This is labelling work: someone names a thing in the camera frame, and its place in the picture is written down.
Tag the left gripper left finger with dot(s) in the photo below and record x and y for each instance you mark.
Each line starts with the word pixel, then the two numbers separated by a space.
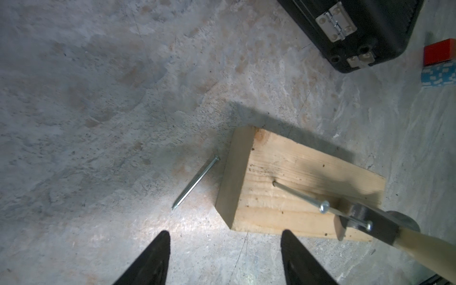
pixel 151 267

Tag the steel nail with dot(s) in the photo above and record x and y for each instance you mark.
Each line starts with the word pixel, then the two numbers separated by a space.
pixel 322 206
pixel 195 181
pixel 368 225

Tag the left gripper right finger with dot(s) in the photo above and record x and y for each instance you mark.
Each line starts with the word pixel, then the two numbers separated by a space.
pixel 300 266

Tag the black hard case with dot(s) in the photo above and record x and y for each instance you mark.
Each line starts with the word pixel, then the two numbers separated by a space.
pixel 356 34

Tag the wooden block with nails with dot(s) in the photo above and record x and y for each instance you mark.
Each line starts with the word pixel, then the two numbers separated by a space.
pixel 259 161

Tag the wooden handle claw hammer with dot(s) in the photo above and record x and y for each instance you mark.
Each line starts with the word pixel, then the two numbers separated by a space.
pixel 399 231

